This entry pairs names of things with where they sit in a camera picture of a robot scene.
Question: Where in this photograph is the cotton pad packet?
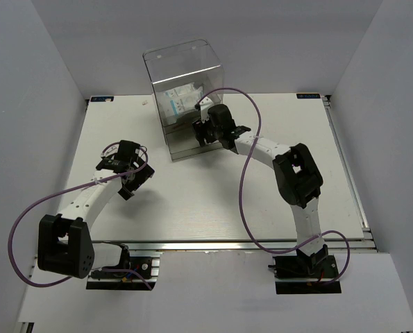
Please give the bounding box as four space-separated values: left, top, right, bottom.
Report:
162 83 203 103
160 94 200 119

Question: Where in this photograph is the clear acrylic drawer organizer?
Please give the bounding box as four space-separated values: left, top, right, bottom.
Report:
142 39 224 161

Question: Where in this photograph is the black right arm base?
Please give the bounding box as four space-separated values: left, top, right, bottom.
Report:
268 255 342 295

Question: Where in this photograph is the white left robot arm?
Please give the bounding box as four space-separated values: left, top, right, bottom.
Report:
37 140 155 279

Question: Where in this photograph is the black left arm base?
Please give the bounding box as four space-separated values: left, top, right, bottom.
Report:
86 246 161 291

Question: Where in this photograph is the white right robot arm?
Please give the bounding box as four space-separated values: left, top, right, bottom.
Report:
192 102 328 277

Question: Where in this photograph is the blue label left corner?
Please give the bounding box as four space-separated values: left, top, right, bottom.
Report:
90 96 114 103

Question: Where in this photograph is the blue label corner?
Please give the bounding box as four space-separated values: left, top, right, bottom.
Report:
296 93 321 99
90 96 114 103

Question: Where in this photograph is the blue label right corner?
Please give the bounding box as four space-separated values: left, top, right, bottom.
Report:
296 93 321 99

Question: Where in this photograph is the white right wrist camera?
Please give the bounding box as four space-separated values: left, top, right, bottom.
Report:
195 96 214 123

